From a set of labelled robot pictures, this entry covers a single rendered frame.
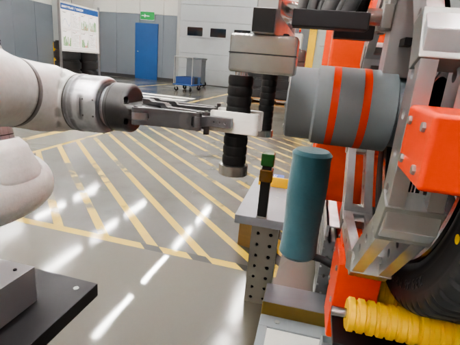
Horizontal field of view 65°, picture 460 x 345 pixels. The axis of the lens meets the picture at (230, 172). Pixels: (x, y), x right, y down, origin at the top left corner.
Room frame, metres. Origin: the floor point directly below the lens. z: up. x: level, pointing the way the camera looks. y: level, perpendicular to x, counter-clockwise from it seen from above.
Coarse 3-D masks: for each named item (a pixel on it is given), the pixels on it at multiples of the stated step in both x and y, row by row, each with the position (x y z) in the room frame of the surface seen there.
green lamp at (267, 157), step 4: (264, 152) 1.08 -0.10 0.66; (268, 152) 1.08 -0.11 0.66; (272, 152) 1.09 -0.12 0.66; (264, 156) 1.06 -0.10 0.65; (268, 156) 1.06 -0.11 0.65; (272, 156) 1.05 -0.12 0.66; (264, 160) 1.06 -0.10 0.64; (268, 160) 1.06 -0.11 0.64; (272, 160) 1.05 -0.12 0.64; (264, 164) 1.06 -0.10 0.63; (268, 164) 1.06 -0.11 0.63; (272, 164) 1.05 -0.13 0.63
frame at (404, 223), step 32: (416, 0) 0.47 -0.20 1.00; (416, 32) 0.43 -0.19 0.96; (448, 32) 0.39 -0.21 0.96; (416, 64) 0.41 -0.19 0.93; (448, 64) 0.40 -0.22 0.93; (416, 96) 0.40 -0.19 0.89; (448, 96) 0.41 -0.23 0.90; (352, 160) 0.84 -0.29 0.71; (352, 192) 0.78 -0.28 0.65; (384, 192) 0.42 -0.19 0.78; (352, 224) 0.68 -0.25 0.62; (384, 224) 0.40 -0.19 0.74; (416, 224) 0.39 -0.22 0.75; (352, 256) 0.54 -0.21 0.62; (384, 256) 0.51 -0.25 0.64
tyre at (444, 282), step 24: (456, 216) 0.41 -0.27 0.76; (456, 240) 0.39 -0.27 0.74; (408, 264) 0.53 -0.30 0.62; (432, 264) 0.44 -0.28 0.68; (456, 264) 0.37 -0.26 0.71; (408, 288) 0.49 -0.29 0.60; (432, 288) 0.41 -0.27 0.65; (456, 288) 0.37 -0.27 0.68; (432, 312) 0.42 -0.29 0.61; (456, 312) 0.40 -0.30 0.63
